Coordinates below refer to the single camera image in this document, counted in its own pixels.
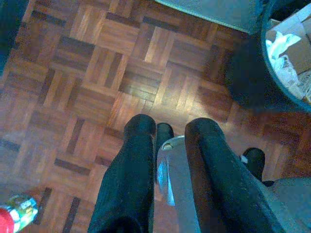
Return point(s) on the white crumpled paper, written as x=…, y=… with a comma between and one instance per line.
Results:
x=279, y=48

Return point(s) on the brown cardboard piece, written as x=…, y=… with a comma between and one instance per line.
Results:
x=301, y=48

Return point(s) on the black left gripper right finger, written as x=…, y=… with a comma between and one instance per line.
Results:
x=218, y=184

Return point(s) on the black robot right foot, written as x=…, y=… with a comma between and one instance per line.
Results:
x=255, y=159

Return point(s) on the black robot left foot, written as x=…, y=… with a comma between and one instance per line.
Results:
x=164, y=132

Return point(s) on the black round waste bin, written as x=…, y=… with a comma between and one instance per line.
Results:
x=243, y=72

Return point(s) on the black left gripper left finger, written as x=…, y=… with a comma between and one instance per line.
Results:
x=126, y=184

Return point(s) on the colourful can with red lid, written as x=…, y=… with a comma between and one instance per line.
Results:
x=22, y=211

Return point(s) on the silver robot right leg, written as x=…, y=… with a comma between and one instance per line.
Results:
x=291, y=206

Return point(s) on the black robot foot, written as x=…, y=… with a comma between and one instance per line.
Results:
x=255, y=159
x=164, y=132

